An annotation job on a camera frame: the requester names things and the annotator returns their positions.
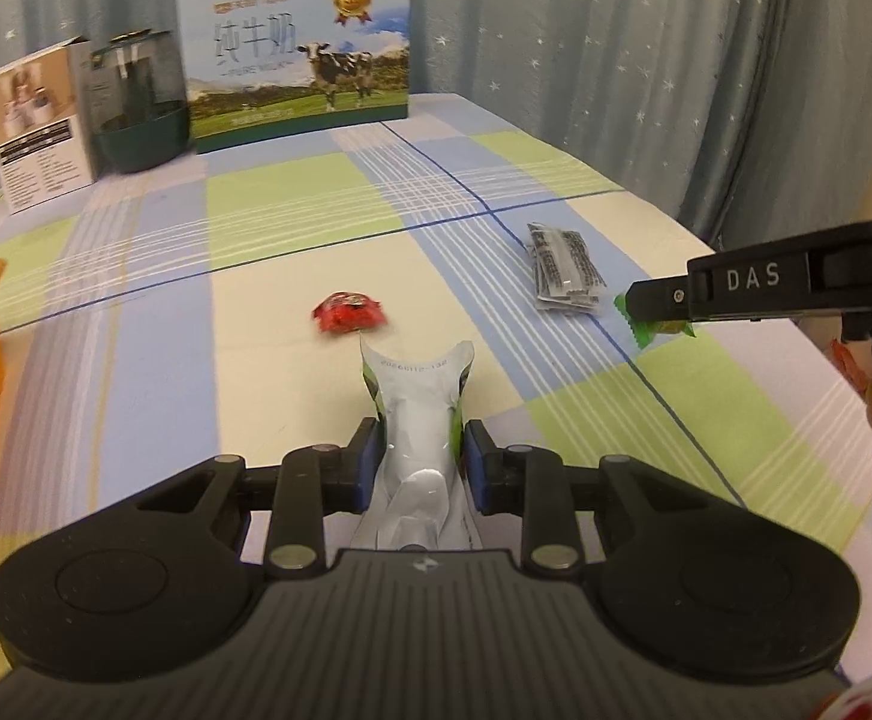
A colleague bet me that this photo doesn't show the red white printed clothing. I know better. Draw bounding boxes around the red white printed clothing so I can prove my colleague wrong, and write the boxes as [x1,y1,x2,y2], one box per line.
[814,671,872,720]

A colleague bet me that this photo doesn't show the green candy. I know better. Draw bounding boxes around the green candy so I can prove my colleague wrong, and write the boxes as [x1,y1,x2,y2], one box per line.
[612,292,699,350]

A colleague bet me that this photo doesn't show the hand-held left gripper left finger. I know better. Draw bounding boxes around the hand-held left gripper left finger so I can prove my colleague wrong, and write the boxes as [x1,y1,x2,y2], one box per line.
[134,417,389,580]

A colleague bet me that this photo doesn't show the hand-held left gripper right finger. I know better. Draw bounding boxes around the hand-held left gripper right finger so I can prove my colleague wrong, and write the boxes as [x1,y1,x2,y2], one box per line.
[463,418,708,580]

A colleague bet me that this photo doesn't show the milk carton box with handle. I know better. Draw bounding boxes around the milk carton box with handle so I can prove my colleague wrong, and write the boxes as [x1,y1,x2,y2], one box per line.
[174,0,414,155]

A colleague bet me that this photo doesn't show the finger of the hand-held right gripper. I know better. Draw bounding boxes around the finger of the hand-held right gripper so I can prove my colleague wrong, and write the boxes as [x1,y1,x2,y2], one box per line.
[625,218,872,326]

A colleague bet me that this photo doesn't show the white green snack pouch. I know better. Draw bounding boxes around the white green snack pouch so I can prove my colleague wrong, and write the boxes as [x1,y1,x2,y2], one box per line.
[349,333,483,553]

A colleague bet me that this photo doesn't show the blue star-print curtain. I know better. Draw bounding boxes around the blue star-print curtain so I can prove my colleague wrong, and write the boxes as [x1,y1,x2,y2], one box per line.
[0,0,716,242]

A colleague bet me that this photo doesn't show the red wrapped candy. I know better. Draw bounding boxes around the red wrapped candy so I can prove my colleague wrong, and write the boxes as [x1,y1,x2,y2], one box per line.
[311,291,387,336]

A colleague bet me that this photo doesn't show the dark green glass jar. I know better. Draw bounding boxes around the dark green glass jar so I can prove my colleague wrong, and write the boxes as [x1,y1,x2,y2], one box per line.
[87,29,192,176]

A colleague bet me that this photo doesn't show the grey black snack packet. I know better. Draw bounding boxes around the grey black snack packet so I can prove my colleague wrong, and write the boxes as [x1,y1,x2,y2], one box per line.
[525,221,606,313]

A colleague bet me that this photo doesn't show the white product box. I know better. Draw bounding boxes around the white product box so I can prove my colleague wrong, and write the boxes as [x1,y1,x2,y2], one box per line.
[0,36,100,215]

